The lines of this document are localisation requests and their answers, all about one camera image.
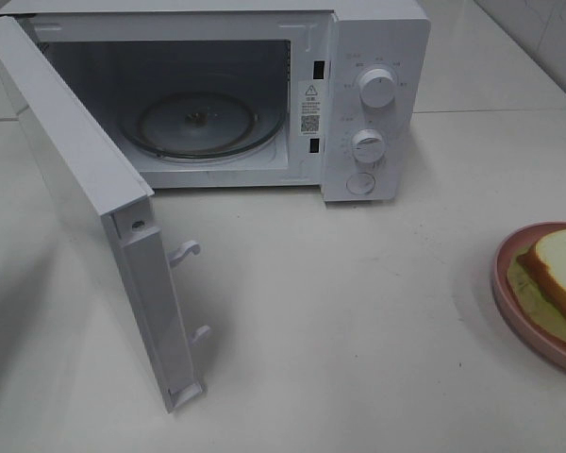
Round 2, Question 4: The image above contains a white microwave oven body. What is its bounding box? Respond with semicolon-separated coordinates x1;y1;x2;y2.
0;1;430;202

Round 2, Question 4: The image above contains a round microwave door-release button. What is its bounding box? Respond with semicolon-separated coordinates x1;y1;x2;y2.
346;172;375;195

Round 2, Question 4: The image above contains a glass microwave turntable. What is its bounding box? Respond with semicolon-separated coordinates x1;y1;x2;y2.
120;91;288;160

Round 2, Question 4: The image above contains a sandwich with white bread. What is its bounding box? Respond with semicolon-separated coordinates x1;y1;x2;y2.
507;228;566;350

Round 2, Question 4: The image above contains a white microwave door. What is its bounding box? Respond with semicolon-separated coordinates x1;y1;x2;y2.
0;17;208;411

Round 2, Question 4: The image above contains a pink round plate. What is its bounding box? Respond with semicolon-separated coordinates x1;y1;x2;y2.
491;222;566;372

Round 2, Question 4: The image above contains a white microwave knob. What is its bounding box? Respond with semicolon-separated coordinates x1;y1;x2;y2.
358;67;397;109
351;129;387;164

